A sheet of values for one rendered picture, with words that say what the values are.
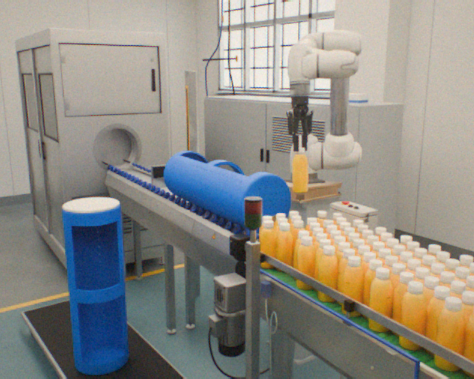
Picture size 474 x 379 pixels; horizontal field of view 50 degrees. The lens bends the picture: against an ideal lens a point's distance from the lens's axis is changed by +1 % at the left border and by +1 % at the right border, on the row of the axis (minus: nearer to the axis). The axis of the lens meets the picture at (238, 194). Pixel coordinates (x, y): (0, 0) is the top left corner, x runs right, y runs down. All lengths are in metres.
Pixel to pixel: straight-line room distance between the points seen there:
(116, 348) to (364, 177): 2.17
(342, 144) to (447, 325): 1.56
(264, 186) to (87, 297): 1.06
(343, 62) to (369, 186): 1.99
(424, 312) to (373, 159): 2.56
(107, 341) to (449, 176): 3.27
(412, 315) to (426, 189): 3.58
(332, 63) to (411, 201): 3.19
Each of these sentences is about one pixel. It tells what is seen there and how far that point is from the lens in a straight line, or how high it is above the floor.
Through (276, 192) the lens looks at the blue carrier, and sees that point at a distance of 2.34.
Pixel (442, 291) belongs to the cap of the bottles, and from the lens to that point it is 1.53.
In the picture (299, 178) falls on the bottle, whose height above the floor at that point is 1.24.
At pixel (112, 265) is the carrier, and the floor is 0.66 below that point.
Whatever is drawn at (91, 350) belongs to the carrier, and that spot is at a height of 0.16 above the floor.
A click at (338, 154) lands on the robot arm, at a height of 1.24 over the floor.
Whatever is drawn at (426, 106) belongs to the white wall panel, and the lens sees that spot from 5.02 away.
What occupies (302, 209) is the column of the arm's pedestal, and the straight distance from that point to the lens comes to 2.83.
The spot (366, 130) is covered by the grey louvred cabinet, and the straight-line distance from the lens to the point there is 3.91.
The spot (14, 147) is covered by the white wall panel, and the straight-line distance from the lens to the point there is 7.10.
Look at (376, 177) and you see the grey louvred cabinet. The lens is 4.08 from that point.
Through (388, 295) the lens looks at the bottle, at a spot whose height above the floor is 1.02.
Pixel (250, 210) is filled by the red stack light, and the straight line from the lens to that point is 1.72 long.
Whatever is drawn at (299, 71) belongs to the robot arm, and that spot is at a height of 1.69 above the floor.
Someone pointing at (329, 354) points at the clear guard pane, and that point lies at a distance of 1.73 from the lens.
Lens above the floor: 1.67
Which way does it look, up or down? 13 degrees down
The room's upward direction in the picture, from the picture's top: straight up
